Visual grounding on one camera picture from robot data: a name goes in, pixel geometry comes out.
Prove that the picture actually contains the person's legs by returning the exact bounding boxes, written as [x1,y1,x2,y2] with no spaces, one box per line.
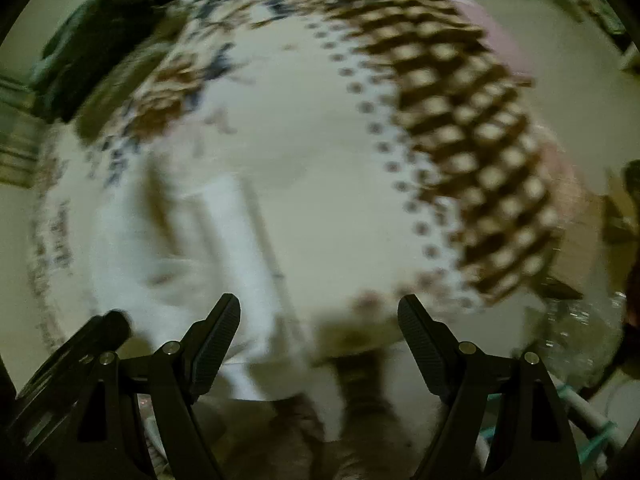
[195,394,442,480]

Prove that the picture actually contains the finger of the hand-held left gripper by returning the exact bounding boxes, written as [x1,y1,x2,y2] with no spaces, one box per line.
[17,310,134,402]

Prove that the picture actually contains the clear plastic bag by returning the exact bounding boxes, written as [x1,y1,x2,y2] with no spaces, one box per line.
[539,289,632,392]

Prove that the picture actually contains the pink bed sheet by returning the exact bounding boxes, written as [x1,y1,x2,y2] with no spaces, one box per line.
[400,0,582,242]

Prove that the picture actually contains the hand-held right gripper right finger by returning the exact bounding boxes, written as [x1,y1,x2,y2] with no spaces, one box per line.
[397,294,584,480]

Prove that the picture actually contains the floral bedspread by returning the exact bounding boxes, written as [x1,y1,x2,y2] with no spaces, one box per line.
[30,0,501,362]

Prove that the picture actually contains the green striped curtain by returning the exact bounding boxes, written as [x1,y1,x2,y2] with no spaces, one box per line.
[0,72,47,192]

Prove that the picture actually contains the teal rack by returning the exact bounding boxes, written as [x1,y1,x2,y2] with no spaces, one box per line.
[475,379,619,480]

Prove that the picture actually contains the dark green blanket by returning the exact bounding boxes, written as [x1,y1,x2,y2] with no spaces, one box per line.
[29,0,179,124]

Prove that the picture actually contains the dark brown object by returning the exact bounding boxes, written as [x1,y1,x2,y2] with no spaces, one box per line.
[604,159,640,242]

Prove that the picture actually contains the white pants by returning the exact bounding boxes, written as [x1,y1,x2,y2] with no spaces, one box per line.
[90,160,347,442]

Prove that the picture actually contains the brown checkered blanket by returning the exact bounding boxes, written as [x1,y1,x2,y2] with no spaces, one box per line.
[280,0,562,307]

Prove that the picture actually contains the flat cardboard piece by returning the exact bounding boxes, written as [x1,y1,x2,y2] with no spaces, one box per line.
[549,179,617,282]

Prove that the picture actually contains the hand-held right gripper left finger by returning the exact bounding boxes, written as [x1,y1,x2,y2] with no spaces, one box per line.
[75,292,242,480]

